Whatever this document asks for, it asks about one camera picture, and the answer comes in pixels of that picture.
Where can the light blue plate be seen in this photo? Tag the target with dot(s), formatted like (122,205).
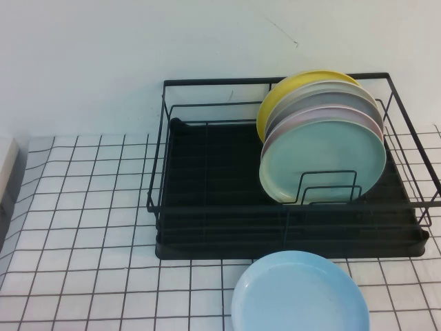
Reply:
(299,296)

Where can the grey plate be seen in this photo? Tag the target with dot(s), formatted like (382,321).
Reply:
(330,100)

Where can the white black grid tablecloth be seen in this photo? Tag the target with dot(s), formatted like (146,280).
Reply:
(86,241)

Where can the mint green plate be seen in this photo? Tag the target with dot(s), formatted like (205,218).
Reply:
(324,155)

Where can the black plastic drip tray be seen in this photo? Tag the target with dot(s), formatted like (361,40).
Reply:
(224,155)

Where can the beige box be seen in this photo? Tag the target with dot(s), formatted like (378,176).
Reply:
(8,162)

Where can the yellow plate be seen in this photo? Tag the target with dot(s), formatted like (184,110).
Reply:
(267,107)

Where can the pink plate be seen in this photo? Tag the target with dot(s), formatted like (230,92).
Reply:
(330,113)

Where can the cream white plate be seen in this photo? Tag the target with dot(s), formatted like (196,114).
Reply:
(330,86)

